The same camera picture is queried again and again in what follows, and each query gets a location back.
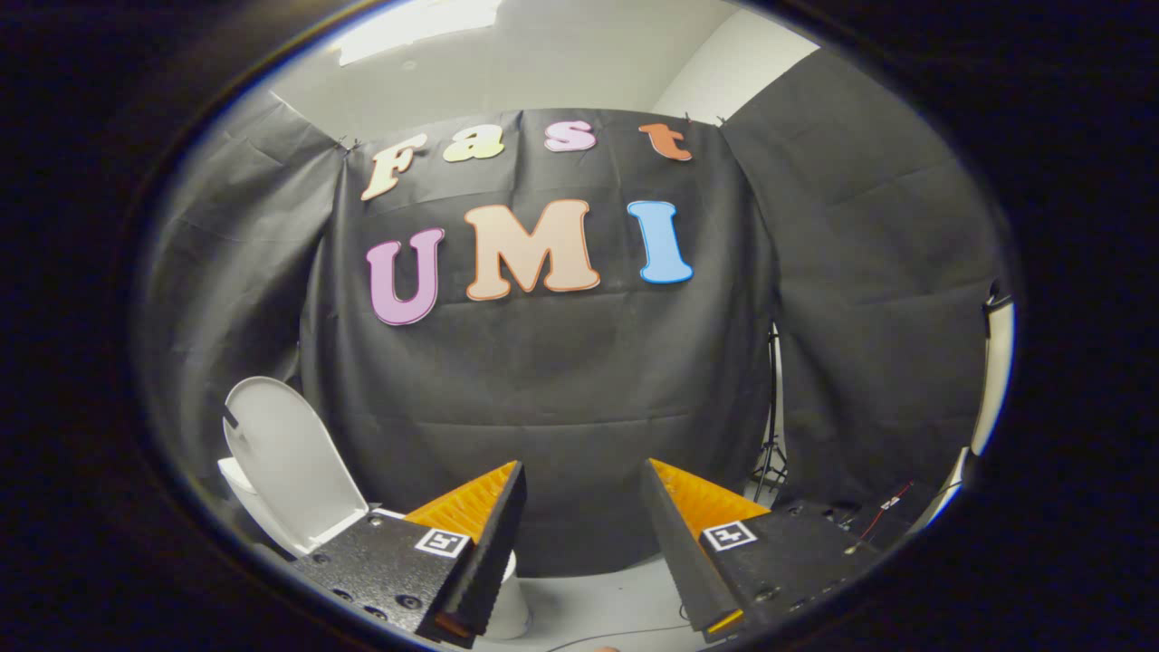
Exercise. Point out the white ceramic toilet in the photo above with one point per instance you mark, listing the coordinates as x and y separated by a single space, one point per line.
512 607

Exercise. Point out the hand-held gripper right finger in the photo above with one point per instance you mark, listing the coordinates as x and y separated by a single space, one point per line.
675 543

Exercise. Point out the black tripod stand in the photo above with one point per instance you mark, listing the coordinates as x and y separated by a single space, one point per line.
772 407

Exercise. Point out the white toilet lid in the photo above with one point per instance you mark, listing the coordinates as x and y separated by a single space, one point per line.
290 462

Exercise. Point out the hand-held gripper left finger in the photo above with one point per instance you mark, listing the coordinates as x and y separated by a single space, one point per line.
489 552

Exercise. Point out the black backdrop cloth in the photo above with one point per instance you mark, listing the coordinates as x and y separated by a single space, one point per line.
543 389

